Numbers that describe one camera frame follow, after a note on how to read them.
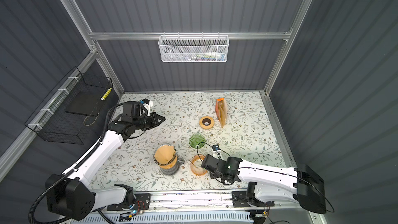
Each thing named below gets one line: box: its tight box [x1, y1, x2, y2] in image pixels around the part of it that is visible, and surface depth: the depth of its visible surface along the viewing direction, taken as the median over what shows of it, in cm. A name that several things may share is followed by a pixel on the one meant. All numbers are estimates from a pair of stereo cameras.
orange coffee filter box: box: [215, 97, 229, 129], surface depth 103 cm
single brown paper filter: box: [153, 145, 178, 170], surface depth 77 cm
